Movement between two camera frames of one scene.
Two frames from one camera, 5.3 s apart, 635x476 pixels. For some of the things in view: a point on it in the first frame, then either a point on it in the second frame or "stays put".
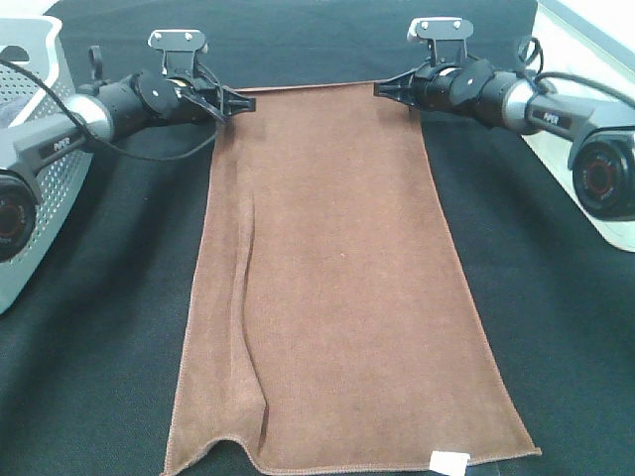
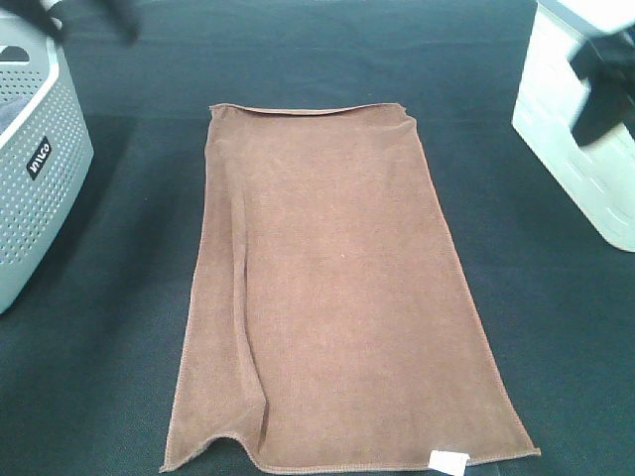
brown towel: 330,320 stays put
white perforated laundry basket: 34,75 stays put
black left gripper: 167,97 -> 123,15
